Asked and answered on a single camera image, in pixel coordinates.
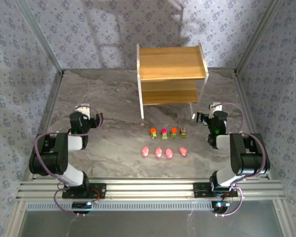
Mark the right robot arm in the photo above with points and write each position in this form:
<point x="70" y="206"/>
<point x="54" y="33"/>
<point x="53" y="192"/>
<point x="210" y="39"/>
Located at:
<point x="249" y="158"/>

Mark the green toy truck pink top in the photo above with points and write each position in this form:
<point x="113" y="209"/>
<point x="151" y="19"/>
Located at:
<point x="164" y="134"/>

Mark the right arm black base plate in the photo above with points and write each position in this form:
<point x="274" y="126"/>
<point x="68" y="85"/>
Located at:
<point x="201" y="190"/>

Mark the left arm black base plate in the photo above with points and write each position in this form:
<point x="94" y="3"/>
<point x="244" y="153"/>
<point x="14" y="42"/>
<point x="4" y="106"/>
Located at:
<point x="98" y="191"/>

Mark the aluminium table edge rail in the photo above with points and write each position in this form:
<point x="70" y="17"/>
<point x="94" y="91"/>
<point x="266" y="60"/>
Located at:
<point x="49" y="108"/>
<point x="245" y="98"/>

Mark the grey metal panel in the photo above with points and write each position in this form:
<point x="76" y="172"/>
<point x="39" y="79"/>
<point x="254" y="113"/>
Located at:
<point x="148" y="224"/>

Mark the aluminium frame post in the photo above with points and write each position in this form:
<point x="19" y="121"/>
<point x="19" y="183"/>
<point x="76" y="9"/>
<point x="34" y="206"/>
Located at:
<point x="259" y="34"/>
<point x="39" y="37"/>

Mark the wooden shelf with white legs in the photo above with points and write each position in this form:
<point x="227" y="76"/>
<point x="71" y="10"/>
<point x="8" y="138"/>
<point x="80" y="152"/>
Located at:
<point x="170" y="61"/>

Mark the pink plastic pig toy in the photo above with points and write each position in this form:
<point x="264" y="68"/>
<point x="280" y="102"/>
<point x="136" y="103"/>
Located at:
<point x="159" y="152"/>
<point x="145" y="150"/>
<point x="169" y="152"/>
<point x="183" y="150"/>

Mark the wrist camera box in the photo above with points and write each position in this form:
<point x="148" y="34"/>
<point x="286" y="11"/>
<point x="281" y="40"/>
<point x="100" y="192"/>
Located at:
<point x="82" y="108"/>
<point x="216" y="106"/>

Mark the green toy truck brown top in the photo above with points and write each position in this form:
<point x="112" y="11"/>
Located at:
<point x="183" y="132"/>

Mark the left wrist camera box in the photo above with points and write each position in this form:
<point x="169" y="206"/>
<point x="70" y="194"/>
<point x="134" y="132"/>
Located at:
<point x="82" y="108"/>

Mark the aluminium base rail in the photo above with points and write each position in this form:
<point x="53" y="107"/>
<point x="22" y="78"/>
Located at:
<point x="148" y="188"/>

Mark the green toy truck orange top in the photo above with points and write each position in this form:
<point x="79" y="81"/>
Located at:
<point x="173" y="133"/>
<point x="153" y="133"/>

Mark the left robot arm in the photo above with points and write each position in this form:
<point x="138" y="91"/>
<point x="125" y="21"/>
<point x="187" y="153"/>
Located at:
<point x="49" y="158"/>

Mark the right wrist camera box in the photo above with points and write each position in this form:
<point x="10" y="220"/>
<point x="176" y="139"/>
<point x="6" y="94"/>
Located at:
<point x="216" y="106"/>

